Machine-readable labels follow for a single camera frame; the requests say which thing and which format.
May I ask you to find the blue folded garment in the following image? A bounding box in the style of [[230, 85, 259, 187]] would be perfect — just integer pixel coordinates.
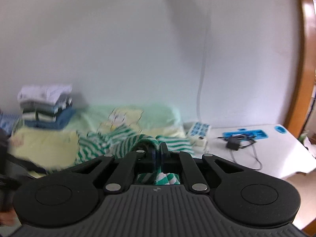
[[23, 107, 75, 130]]

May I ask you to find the blue plastic tray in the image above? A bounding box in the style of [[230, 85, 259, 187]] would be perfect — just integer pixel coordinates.
[[222, 130, 268, 140]]

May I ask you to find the blue patterned storage bag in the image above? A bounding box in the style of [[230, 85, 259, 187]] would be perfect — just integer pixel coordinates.
[[0, 113, 20, 135]]

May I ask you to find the green white striped garment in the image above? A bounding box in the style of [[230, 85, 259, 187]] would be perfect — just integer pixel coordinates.
[[74, 125, 196, 186]]

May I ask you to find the teddy bear bed sheet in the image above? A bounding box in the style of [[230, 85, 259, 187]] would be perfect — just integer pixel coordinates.
[[10, 105, 186, 169]]

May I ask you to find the dark green white folded garment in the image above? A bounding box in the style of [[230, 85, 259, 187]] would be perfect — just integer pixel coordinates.
[[22, 108, 73, 122]]

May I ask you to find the grey folded garment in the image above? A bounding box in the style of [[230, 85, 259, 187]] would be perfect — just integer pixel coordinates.
[[20, 97, 72, 113]]

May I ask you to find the brown wooden door frame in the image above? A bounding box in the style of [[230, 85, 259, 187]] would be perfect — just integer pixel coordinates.
[[284, 0, 315, 138]]

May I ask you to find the small blue round lid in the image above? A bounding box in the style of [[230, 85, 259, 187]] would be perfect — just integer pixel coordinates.
[[274, 126, 287, 134]]

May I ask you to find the black charger with cable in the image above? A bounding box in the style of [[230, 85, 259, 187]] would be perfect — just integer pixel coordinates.
[[217, 134, 263, 171]]

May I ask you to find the white blue power strip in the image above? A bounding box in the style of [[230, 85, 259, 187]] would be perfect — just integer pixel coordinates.
[[187, 121, 212, 147]]

